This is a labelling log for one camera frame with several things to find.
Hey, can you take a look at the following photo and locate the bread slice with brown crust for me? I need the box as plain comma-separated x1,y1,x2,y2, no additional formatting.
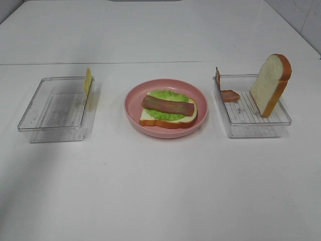
139,98,198,129

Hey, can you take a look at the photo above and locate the brown bacon strip tray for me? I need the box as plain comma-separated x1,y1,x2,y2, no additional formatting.
141,95,196,116

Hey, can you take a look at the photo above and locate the green lettuce leaf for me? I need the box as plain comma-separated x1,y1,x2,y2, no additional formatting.
144,89,189,121

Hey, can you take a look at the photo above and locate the pink round plate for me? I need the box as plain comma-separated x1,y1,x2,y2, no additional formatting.
124,79,209,139

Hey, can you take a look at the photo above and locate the yellow cheese slice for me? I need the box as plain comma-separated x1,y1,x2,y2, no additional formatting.
83,68,92,96

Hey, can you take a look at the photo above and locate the clear right plastic tray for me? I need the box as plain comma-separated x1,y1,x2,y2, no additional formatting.
213,73,292,138

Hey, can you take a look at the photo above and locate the clear plastic tray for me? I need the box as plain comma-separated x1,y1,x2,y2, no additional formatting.
18,76,96,143
213,73,292,138

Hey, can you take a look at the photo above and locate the clear left plastic tray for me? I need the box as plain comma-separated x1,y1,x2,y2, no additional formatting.
18,76,96,143

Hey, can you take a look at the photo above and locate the upright bread slice right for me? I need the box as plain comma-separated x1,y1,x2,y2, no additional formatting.
250,54,292,117

